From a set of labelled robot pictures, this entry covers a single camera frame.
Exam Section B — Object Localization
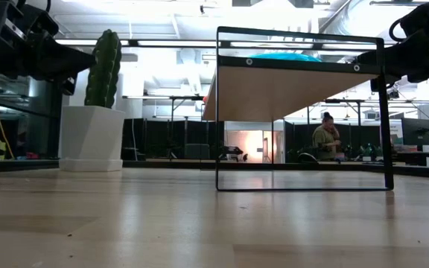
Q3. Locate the black metal station frame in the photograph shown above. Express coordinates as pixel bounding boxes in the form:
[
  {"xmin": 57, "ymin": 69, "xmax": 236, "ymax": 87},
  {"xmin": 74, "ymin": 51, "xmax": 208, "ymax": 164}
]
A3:
[
  {"xmin": 307, "ymin": 98, "xmax": 429, "ymax": 124},
  {"xmin": 123, "ymin": 95, "xmax": 208, "ymax": 161}
]

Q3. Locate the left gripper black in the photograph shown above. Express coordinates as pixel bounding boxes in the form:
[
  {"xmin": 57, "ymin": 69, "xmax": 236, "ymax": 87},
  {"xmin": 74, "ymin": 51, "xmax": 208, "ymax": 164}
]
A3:
[{"xmin": 0, "ymin": 3, "xmax": 97, "ymax": 96}]

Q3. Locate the green cactus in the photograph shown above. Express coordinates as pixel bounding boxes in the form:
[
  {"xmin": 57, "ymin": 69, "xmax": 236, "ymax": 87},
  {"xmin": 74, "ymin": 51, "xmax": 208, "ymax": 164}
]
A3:
[{"xmin": 83, "ymin": 28, "xmax": 123, "ymax": 109}]

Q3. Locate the person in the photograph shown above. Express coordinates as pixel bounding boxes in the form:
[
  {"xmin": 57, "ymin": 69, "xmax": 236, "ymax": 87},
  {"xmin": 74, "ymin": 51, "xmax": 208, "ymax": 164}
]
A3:
[{"xmin": 312, "ymin": 111, "xmax": 343, "ymax": 162}]

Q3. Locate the black round object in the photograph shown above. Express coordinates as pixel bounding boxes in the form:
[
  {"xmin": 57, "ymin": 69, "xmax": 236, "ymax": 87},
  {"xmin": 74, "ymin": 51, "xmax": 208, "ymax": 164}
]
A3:
[{"xmin": 297, "ymin": 152, "xmax": 320, "ymax": 164}]

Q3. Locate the black partition panel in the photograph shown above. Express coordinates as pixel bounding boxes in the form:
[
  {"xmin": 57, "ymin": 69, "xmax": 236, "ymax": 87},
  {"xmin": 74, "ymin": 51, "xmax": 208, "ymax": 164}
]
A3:
[
  {"xmin": 284, "ymin": 121, "xmax": 383, "ymax": 163},
  {"xmin": 121, "ymin": 118, "xmax": 225, "ymax": 161}
]

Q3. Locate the teal translucent plate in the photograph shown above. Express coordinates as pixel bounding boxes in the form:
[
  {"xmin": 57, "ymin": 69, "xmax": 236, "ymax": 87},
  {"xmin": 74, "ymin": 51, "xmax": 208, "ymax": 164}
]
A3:
[{"xmin": 249, "ymin": 52, "xmax": 322, "ymax": 63}]

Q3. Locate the black desktop monitor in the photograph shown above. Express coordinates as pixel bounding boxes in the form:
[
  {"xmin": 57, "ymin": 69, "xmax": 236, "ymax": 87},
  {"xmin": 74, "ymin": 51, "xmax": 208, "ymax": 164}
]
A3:
[{"xmin": 401, "ymin": 118, "xmax": 429, "ymax": 147}]

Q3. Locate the black aluminium table frame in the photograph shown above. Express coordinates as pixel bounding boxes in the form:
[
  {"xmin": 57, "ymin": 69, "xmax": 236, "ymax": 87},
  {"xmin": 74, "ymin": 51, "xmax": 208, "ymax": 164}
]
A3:
[{"xmin": 0, "ymin": 159, "xmax": 429, "ymax": 180}]

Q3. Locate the grey box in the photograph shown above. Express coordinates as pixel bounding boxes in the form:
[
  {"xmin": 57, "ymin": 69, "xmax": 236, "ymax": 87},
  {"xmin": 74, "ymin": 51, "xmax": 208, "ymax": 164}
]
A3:
[{"xmin": 183, "ymin": 143, "xmax": 211, "ymax": 160}]

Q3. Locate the long ceiling light strip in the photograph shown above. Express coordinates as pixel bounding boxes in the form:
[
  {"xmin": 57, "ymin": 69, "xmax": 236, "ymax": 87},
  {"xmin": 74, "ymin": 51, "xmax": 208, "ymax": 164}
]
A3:
[{"xmin": 54, "ymin": 38, "xmax": 130, "ymax": 47}]

